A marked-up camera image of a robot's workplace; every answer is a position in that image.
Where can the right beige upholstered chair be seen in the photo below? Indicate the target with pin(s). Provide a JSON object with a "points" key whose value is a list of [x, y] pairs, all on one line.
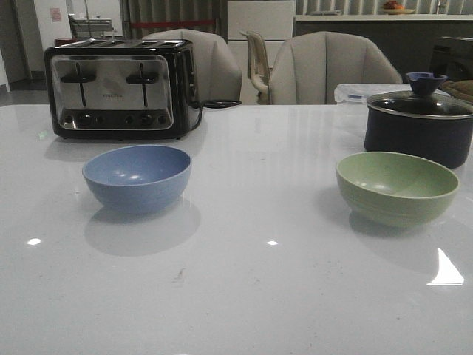
{"points": [[309, 67]]}

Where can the dark blue cooking pot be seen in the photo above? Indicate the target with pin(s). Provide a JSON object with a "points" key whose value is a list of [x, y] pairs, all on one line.
{"points": [[444, 140]]}

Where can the brown cloth at right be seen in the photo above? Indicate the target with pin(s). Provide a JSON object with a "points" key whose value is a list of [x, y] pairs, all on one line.
{"points": [[462, 90]]}

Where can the glass lid with blue knob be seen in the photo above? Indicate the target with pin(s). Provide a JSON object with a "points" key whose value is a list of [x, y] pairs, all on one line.
{"points": [[421, 101]]}

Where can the blue bowl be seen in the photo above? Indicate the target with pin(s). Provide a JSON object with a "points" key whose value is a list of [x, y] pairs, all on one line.
{"points": [[138, 179]]}

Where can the beige upholstered chair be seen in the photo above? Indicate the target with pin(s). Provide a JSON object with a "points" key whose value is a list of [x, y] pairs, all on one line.
{"points": [[218, 75], [309, 67]]}

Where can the white cabinet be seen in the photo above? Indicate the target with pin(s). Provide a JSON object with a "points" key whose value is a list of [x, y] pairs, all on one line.
{"points": [[273, 20]]}

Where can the clear plastic container blue clips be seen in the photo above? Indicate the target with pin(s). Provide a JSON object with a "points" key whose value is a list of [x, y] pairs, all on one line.
{"points": [[358, 93]]}

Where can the green bowl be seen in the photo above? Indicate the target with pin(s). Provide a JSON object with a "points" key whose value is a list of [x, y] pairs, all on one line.
{"points": [[396, 189]]}

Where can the black and chrome toaster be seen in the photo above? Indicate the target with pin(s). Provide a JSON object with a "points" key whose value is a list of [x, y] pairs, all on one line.
{"points": [[122, 89]]}

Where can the grey counter unit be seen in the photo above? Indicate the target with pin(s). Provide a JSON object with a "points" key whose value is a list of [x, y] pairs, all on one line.
{"points": [[412, 43]]}

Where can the metal cart in background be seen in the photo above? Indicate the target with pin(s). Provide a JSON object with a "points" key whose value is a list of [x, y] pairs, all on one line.
{"points": [[89, 27]]}

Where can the fruit plate on counter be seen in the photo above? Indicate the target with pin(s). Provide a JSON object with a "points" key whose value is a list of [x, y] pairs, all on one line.
{"points": [[393, 7]]}

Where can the left beige upholstered chair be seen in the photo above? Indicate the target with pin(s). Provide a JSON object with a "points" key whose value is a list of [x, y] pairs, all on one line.
{"points": [[218, 75]]}

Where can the cream office chair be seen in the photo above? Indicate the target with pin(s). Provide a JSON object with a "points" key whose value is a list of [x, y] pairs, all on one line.
{"points": [[258, 67]]}

